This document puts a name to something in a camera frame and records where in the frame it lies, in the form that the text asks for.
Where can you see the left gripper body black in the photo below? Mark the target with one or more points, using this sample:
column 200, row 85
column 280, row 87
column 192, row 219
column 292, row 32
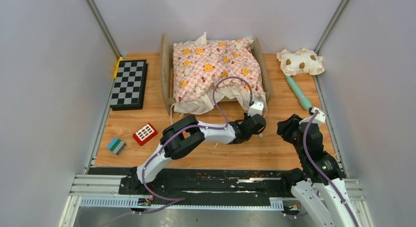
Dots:
column 248, row 118

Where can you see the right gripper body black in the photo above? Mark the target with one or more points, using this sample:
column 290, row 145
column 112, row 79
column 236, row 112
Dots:
column 297, row 147

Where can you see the cream pillow brown spots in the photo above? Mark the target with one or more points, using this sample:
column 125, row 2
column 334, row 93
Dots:
column 303, row 61

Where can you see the pink checkered duck cushion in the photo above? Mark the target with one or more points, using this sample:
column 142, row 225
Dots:
column 208, row 71

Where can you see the wooden pet bed striped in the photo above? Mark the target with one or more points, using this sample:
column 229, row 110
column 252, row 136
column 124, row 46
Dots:
column 166, row 70

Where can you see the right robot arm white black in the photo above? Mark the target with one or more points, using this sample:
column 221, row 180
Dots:
column 319, row 184

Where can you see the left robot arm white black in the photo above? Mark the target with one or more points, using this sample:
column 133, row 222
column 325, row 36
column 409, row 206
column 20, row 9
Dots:
column 181, row 138

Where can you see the teal cylindrical toy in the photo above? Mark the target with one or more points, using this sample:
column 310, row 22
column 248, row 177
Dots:
column 303, row 100

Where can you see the red white window brick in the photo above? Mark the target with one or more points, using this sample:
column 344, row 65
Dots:
column 145, row 134

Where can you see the black grey chessboard box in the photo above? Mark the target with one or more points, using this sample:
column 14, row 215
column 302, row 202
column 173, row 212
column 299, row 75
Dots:
column 129, row 85

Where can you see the blue green grey block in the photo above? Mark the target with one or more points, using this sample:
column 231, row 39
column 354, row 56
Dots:
column 116, row 146

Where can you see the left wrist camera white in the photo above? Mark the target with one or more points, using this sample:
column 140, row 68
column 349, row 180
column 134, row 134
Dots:
column 255, row 108

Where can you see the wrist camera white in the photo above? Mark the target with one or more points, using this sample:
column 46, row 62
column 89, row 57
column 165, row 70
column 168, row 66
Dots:
column 255, row 108
column 317, row 116

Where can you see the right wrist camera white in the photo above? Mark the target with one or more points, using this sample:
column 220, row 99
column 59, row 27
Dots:
column 317, row 116

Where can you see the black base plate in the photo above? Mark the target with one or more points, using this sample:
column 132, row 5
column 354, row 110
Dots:
column 213, row 187

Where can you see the yellow clip on frame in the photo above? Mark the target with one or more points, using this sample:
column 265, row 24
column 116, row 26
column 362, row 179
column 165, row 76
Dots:
column 117, row 66

